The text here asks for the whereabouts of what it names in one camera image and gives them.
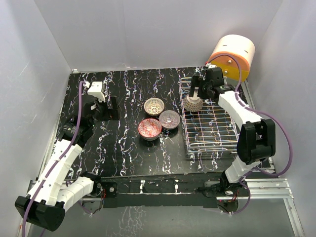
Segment blue patterned white bowl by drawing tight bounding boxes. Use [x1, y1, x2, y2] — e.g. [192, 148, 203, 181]
[183, 95, 203, 112]

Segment red white patterned bowl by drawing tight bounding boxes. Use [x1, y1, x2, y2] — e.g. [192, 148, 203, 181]
[138, 118, 162, 141]

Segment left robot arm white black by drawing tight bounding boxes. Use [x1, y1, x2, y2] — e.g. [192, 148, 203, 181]
[15, 95, 120, 232]

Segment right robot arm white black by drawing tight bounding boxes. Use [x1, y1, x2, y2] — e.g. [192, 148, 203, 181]
[187, 67, 276, 196]

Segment cream orange yellow drawer cabinet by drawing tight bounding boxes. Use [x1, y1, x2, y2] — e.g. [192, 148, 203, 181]
[206, 35, 255, 82]

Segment white orange patterned bowl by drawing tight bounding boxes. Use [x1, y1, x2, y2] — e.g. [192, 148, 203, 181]
[144, 97, 164, 116]

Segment purple striped bowl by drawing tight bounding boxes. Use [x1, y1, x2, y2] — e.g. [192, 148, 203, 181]
[159, 110, 181, 130]

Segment black front mounting bar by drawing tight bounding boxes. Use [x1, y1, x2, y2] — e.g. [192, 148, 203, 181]
[101, 172, 224, 208]

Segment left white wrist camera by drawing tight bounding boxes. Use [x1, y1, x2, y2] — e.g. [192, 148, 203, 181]
[83, 81, 105, 102]

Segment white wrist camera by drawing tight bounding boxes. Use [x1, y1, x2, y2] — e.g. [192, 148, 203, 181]
[204, 63, 217, 70]
[83, 81, 105, 102]

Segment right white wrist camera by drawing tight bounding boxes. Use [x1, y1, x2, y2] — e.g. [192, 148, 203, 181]
[204, 63, 217, 70]

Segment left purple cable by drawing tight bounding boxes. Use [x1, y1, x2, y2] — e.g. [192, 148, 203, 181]
[21, 80, 89, 237]

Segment purple cable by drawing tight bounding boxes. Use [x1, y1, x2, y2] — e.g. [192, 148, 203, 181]
[204, 52, 294, 176]
[21, 80, 89, 237]

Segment white wire dish rack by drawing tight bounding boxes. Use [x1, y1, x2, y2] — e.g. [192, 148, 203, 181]
[179, 78, 238, 153]

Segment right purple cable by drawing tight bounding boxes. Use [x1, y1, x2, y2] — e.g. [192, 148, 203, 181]
[204, 52, 294, 176]

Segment aluminium frame rail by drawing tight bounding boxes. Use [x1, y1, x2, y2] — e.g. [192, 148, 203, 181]
[217, 79, 306, 237]

